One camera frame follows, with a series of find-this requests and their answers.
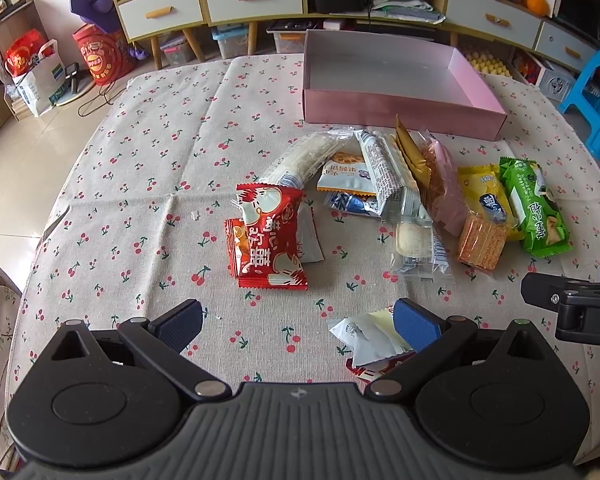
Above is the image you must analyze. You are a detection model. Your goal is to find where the lotus biscuit packet orange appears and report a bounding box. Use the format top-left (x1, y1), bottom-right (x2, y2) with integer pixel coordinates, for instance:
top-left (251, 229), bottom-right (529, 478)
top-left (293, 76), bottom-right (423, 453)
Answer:
top-left (316, 152), bottom-right (376, 196)

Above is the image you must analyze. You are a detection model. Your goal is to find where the large red snack packet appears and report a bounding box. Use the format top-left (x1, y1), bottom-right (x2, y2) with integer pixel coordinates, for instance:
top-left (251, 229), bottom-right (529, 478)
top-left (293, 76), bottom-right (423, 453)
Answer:
top-left (236, 182), bottom-right (308, 290)

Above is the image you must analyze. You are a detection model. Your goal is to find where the clear rice cracker packet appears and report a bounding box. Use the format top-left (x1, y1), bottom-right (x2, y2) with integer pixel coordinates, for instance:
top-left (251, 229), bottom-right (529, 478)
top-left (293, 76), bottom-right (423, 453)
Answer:
top-left (259, 130), bottom-right (353, 190)

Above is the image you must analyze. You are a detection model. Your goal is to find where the pink wafer packet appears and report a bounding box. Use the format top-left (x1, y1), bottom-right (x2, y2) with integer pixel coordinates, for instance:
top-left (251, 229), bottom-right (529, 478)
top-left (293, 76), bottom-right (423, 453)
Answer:
top-left (420, 131), bottom-right (468, 237)

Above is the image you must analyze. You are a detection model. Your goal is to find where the long silver biscuit packet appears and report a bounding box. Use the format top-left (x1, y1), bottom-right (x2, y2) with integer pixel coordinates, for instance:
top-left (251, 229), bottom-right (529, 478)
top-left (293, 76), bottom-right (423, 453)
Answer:
top-left (355, 130), bottom-right (422, 222)

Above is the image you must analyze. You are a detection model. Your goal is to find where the white paper shopping bag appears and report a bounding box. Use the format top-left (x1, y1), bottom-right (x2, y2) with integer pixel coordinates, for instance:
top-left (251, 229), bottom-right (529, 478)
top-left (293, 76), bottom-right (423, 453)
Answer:
top-left (14, 39), bottom-right (69, 117)

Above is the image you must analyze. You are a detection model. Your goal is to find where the cherry pattern tablecloth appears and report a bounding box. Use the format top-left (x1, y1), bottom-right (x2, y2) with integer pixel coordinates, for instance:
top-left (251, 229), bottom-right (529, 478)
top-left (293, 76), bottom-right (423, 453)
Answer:
top-left (4, 53), bottom-right (600, 461)

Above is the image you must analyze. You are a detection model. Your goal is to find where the clear square cracker pack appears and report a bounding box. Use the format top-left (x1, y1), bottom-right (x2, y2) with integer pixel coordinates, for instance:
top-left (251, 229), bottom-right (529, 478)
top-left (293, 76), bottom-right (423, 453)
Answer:
top-left (457, 214), bottom-right (508, 272)

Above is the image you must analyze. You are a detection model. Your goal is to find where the blue white snack packet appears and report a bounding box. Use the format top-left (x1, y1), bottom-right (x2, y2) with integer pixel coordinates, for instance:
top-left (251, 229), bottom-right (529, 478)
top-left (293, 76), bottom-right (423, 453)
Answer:
top-left (325, 192), bottom-right (381, 218)

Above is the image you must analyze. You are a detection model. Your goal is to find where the yellow egg tray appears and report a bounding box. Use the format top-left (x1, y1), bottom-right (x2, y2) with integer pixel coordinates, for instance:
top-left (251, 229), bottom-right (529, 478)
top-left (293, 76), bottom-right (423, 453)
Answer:
top-left (458, 42), bottom-right (513, 78)

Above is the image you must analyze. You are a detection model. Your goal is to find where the gold wrapper bar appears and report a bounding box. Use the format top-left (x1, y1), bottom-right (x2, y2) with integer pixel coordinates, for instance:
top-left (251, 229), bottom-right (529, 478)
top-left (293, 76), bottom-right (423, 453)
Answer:
top-left (396, 116), bottom-right (431, 192)

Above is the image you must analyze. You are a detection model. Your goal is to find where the green chips packet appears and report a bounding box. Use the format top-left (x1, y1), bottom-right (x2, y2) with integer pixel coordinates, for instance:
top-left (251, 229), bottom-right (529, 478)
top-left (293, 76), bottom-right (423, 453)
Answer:
top-left (500, 157), bottom-right (571, 258)

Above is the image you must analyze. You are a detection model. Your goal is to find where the purple hat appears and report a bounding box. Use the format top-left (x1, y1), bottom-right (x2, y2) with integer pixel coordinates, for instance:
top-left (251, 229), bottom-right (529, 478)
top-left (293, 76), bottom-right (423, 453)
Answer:
top-left (70, 0), bottom-right (121, 34)

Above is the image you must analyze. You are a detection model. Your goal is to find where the pink cardboard box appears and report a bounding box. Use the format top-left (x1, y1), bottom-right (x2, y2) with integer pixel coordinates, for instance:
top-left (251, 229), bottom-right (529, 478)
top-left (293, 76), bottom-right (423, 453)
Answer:
top-left (302, 29), bottom-right (507, 141)

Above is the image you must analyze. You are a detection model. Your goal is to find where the small red snack packet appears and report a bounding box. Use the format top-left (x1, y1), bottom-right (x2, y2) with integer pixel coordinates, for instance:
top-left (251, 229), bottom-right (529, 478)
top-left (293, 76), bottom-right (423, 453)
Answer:
top-left (224, 218), bottom-right (249, 278)

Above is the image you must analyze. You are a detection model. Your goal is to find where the yellow biscuit packet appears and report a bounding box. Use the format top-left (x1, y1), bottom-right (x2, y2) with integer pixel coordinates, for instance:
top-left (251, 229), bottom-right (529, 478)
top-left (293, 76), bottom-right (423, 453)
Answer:
top-left (457, 164), bottom-right (522, 242)

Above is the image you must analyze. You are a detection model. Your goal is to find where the blue plastic stool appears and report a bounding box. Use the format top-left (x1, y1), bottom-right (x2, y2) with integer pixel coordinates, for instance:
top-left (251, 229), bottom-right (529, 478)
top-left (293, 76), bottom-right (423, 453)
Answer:
top-left (557, 45), bottom-right (600, 162)

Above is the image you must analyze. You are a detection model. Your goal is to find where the clear mochi packet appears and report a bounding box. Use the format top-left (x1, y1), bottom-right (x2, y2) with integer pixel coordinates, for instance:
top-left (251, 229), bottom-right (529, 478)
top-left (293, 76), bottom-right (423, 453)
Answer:
top-left (391, 200), bottom-right (451, 281)

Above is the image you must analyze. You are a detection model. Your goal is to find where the red gift bag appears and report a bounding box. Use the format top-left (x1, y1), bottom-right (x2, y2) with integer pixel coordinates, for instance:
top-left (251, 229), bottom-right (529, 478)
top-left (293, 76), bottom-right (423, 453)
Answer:
top-left (72, 24), bottom-right (136, 87)

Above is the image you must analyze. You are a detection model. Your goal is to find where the white small snack packet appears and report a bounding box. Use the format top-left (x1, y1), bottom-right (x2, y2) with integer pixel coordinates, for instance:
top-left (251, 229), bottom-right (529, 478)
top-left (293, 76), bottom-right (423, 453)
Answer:
top-left (327, 308), bottom-right (413, 367)

